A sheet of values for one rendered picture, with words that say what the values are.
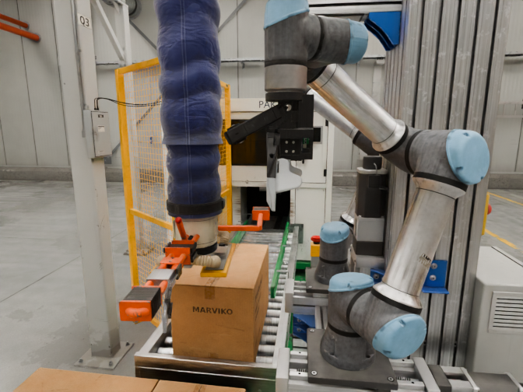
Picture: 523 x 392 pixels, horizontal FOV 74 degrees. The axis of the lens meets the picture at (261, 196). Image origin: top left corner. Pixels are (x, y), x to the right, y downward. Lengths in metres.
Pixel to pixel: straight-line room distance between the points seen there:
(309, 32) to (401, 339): 0.65
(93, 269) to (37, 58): 10.88
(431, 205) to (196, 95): 0.85
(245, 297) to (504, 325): 0.97
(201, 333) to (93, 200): 1.22
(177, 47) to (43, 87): 11.76
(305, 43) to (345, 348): 0.75
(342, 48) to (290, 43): 0.10
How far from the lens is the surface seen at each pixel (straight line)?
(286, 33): 0.62
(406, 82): 1.06
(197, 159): 1.30
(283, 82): 0.61
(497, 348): 1.29
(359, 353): 1.02
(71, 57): 2.56
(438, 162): 0.85
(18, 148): 13.67
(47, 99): 12.91
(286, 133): 0.61
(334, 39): 0.66
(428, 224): 0.85
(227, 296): 1.65
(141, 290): 0.93
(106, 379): 1.90
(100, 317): 2.84
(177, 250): 1.18
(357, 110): 0.85
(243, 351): 1.78
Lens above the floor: 1.66
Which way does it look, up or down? 11 degrees down
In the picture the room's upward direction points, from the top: straight up
